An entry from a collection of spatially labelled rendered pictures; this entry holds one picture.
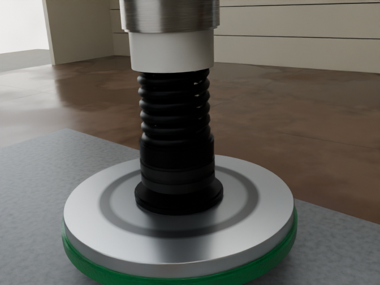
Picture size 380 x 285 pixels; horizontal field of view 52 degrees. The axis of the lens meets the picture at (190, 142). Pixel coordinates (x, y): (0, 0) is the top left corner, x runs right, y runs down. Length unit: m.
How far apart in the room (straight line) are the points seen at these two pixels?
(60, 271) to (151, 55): 0.21
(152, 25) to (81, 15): 8.53
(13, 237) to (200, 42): 0.29
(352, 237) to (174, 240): 0.20
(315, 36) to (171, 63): 6.46
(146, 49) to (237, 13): 7.01
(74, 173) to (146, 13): 0.34
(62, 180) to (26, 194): 0.05
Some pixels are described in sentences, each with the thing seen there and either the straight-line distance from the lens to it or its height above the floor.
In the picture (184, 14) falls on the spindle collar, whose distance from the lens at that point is 0.30.
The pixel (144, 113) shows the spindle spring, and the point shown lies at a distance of 0.34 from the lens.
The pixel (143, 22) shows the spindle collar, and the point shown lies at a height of 1.08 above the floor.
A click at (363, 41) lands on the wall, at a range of 6.54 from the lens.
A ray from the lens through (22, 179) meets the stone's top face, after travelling 0.60.
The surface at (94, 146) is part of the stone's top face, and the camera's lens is 0.69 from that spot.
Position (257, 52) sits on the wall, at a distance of 7.16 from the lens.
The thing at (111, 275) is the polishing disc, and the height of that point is 0.91.
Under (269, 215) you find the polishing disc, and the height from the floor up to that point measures 0.92.
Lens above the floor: 1.09
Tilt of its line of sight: 20 degrees down
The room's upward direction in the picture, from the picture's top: 2 degrees counter-clockwise
